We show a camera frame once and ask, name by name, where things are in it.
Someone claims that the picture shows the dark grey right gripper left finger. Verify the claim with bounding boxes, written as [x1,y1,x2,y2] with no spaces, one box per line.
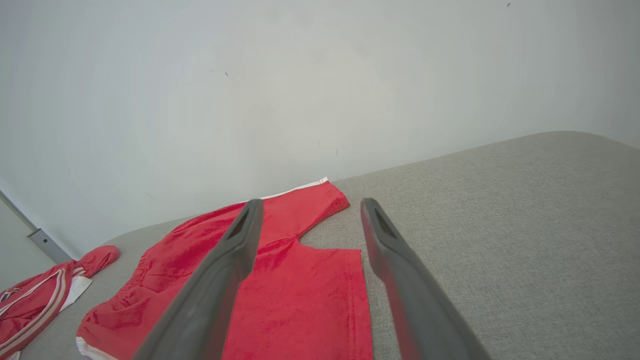
[132,198,265,360]

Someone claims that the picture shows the red Bulls basketball jersey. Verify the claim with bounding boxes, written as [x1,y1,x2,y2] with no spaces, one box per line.
[0,245,121,360]

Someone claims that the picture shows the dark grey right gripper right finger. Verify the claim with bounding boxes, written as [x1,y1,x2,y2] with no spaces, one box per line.
[360,198,493,360]

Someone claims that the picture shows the red shorts with white trim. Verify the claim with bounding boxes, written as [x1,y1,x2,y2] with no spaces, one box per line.
[76,177,374,360]

